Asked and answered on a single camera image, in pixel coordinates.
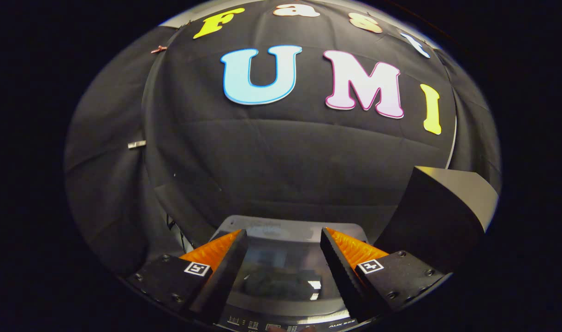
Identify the dark grey washing machine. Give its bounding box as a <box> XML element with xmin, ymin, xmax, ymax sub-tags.
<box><xmin>211</xmin><ymin>214</ymin><xmax>370</xmax><ymax>332</ymax></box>

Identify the washing machine glass lid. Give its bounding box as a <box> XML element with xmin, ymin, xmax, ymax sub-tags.
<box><xmin>232</xmin><ymin>237</ymin><xmax>346</xmax><ymax>319</ymax></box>

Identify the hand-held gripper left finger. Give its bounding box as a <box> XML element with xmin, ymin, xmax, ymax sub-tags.
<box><xmin>125</xmin><ymin>229</ymin><xmax>249</xmax><ymax>326</ymax></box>

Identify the black backdrop cloth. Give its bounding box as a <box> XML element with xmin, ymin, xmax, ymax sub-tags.
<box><xmin>63</xmin><ymin>0</ymin><xmax>502</xmax><ymax>277</ymax></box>

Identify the grey cabinet with stickers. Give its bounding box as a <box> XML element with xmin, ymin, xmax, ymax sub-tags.
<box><xmin>373</xmin><ymin>166</ymin><xmax>499</xmax><ymax>273</ymax></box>

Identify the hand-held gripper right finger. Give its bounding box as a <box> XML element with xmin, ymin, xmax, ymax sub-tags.
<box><xmin>320</xmin><ymin>227</ymin><xmax>448</xmax><ymax>322</ymax></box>

